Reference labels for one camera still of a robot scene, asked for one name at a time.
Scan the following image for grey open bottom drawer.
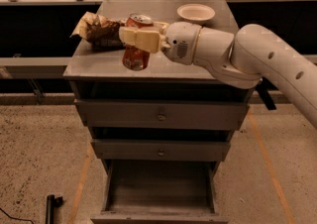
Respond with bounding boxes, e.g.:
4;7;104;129
91;161;229;224

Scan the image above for grey top drawer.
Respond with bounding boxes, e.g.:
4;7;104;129
75;99;248;130

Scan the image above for black floor cable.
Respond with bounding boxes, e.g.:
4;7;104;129
0;206;36;224

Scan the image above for brown chip bag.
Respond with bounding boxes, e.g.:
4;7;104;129
71;12;125;49

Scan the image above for white paper bowl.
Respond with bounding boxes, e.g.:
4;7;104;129
177;4;215;25

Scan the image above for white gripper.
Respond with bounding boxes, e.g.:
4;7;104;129
119;22;202;65

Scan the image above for grey middle drawer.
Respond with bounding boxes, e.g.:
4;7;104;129
91;139;230;162

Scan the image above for grey wooden drawer cabinet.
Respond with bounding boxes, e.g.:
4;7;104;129
62;0;264;224

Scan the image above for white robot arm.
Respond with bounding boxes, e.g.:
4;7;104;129
119;22;317;127

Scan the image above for black floor stand post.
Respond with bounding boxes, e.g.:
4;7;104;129
46;194;63;224

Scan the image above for red coke can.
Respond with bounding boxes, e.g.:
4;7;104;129
122;13;154;71

